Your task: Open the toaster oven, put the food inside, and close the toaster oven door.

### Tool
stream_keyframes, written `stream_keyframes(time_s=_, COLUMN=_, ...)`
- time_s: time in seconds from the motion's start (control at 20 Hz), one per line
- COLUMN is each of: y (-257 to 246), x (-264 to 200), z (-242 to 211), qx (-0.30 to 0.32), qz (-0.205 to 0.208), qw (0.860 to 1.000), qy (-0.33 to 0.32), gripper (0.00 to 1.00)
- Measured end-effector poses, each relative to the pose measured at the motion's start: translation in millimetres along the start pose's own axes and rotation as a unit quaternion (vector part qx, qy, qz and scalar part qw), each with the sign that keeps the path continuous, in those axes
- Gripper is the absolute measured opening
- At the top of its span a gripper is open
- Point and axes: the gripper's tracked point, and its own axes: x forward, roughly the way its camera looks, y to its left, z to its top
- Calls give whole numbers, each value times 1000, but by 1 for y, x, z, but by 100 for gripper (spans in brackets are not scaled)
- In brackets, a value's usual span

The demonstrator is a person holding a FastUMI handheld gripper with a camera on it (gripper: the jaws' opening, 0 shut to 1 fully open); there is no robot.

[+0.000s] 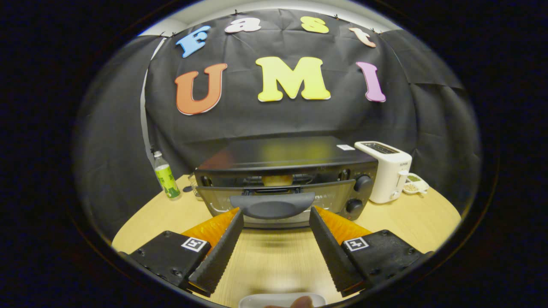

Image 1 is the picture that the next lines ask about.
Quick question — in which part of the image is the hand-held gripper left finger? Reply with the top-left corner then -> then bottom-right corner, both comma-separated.
128,208 -> 244,298

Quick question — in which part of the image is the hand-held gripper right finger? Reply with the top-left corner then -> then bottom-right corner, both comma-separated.
309,206 -> 434,298

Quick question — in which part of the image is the round golden bread bun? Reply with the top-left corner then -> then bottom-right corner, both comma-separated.
262,175 -> 293,187

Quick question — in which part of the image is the black toaster oven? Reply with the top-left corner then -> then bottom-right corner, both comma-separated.
194,136 -> 379,229

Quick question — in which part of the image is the white pop-up toaster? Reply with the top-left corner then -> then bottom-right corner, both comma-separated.
354,141 -> 413,204

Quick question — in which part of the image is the white square plate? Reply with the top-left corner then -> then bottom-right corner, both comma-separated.
238,293 -> 327,308

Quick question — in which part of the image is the green label plastic bottle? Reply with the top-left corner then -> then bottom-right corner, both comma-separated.
153,151 -> 182,199

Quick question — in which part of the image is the white divided snack dish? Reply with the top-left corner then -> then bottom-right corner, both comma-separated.
402,173 -> 430,195

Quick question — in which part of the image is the black backdrop cloth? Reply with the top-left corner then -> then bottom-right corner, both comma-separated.
73,9 -> 482,240

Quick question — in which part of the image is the small wire basket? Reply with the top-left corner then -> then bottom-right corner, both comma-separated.
188,173 -> 202,200

